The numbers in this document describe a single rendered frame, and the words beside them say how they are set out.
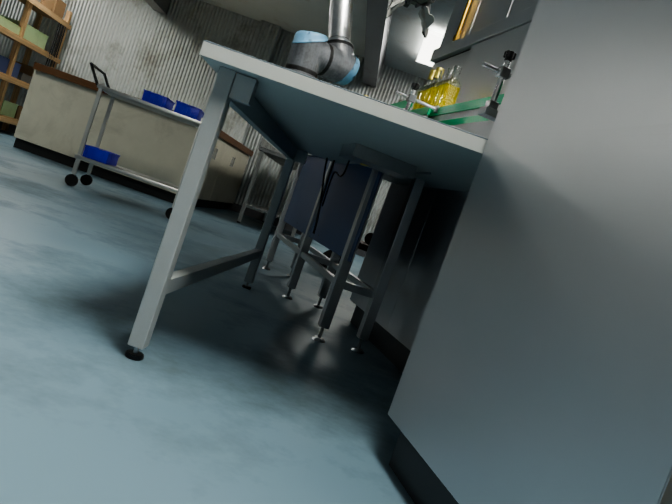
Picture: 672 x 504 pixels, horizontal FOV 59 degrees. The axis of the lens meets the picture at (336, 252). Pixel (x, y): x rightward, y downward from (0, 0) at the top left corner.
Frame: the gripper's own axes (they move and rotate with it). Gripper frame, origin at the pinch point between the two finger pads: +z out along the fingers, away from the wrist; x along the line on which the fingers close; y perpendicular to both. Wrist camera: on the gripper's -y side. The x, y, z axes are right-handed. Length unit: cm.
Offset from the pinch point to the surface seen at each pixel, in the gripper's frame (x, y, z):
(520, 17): 45, -8, -26
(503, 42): 44.9, -12.7, -17.6
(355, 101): -28, 51, 40
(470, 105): 24.5, 11.7, 16.7
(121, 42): -78, -815, -116
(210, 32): 35, -760, -170
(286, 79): -43, 44, 40
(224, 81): -54, 34, 44
